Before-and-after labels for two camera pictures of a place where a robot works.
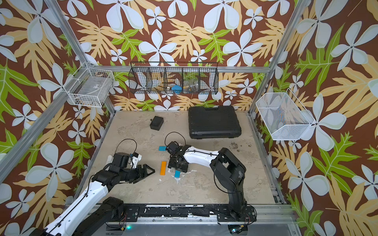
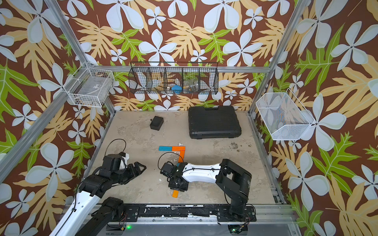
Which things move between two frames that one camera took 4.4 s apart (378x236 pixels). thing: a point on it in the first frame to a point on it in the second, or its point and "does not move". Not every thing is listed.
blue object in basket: x=176 y=89 does not move
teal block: x=162 y=148 does not move
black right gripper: x=171 y=163 to x=170 y=185
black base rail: x=131 y=213 does not move
